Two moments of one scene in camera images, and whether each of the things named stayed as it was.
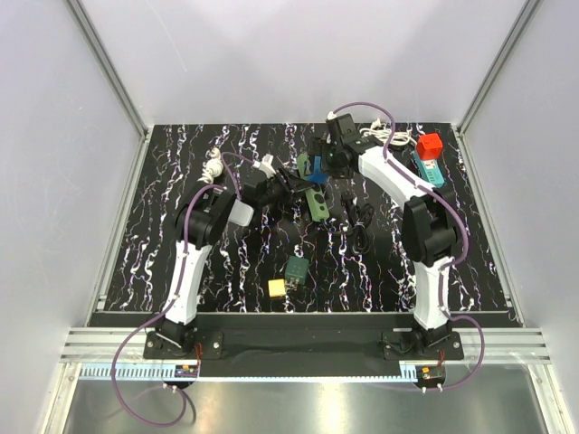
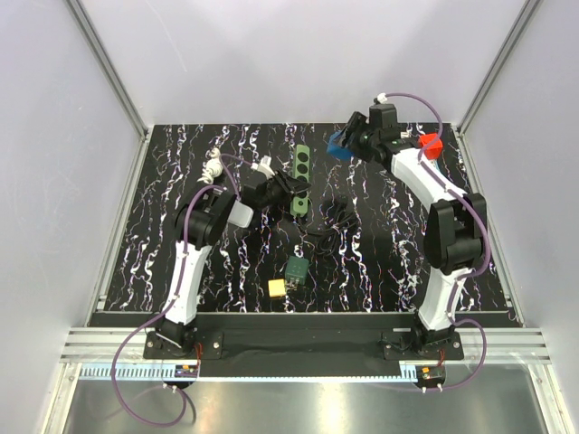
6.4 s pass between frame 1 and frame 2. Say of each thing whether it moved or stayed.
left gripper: stayed
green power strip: moved
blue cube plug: moved
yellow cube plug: stayed
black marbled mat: stayed
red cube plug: stayed
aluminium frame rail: stayed
